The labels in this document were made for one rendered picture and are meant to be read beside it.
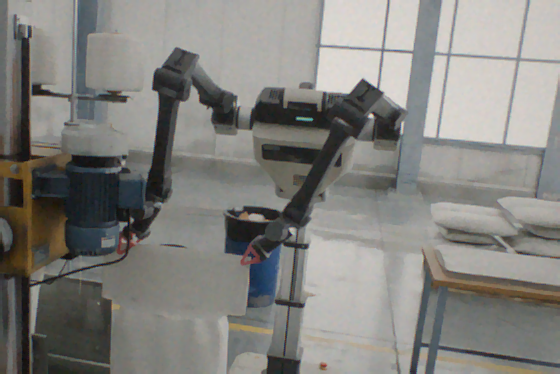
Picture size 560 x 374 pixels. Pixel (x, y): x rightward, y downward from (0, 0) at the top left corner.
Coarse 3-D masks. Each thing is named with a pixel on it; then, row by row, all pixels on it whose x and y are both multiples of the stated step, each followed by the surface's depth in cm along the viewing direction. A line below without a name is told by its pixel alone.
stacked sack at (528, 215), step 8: (512, 208) 485; (520, 208) 477; (528, 208) 475; (536, 208) 474; (544, 208) 475; (512, 216) 473; (520, 216) 459; (528, 216) 457; (536, 216) 456; (544, 216) 455; (552, 216) 455; (536, 224) 456; (544, 224) 454; (552, 224) 452
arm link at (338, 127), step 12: (336, 120) 165; (336, 132) 165; (348, 132) 163; (360, 132) 161; (324, 144) 169; (336, 144) 166; (324, 156) 170; (336, 156) 170; (312, 168) 174; (324, 168) 171; (312, 180) 175; (324, 180) 177; (300, 192) 179; (312, 192) 177; (288, 204) 183; (300, 204) 181; (312, 204) 181; (288, 216) 185; (300, 216) 182
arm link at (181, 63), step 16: (176, 48) 172; (176, 64) 171; (192, 64) 170; (160, 80) 170; (176, 80) 168; (192, 80) 182; (208, 80) 189; (208, 96) 197; (224, 96) 200; (224, 112) 206
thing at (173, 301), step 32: (128, 256) 198; (160, 256) 195; (192, 256) 194; (224, 256) 193; (128, 288) 200; (160, 288) 197; (192, 288) 196; (224, 288) 196; (128, 320) 196; (160, 320) 193; (192, 320) 191; (224, 320) 199; (128, 352) 197; (160, 352) 194; (192, 352) 192; (224, 352) 196
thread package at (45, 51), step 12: (36, 36) 167; (48, 36) 170; (36, 48) 168; (48, 48) 170; (36, 60) 169; (48, 60) 171; (36, 72) 169; (48, 72) 171; (36, 84) 170; (48, 84) 172
